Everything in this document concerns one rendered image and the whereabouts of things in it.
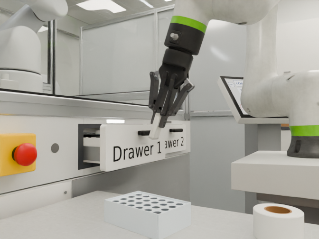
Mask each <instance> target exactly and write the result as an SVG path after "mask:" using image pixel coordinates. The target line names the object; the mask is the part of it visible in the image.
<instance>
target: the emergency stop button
mask: <svg viewBox="0 0 319 239"><path fill-rule="evenodd" d="M14 158H15V161H16V162H17V164H19V165H21V166H29V165H31V164H33V163H34V162H35V160H36V158H37V149H36V147H35V146H34V145H32V144H30V143H23V144H21V145H19V146H18V147H17V148H16V150H15V153H14Z"/></svg>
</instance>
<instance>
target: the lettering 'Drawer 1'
mask: <svg viewBox="0 0 319 239"><path fill-rule="evenodd" d="M158 143H159V152H158V154H159V153H161V152H160V141H159V142H158ZM146 147H147V148H148V150H145V149H146ZM146 147H145V149H144V154H145V155H146V156H148V155H149V153H148V154H146V153H145V151H149V147H148V146H146ZM152 147H153V145H152V146H150V155H151V148H152ZM115 148H119V149H120V157H119V159H116V160H115ZM130 149H132V150H133V148H129V150H130ZM126 150H128V149H127V148H126V149H124V160H125V151H126ZM142 150H143V147H142ZM142 150H141V149H140V147H139V150H138V153H137V148H136V154H137V157H138V156H139V152H140V156H142ZM131 153H133V154H132V157H133V158H134V150H133V152H130V153H129V159H132V157H130V154H131ZM121 156H122V150H121V148H120V147H119V146H114V147H113V161H114V162H115V161H119V160H120V159H121Z"/></svg>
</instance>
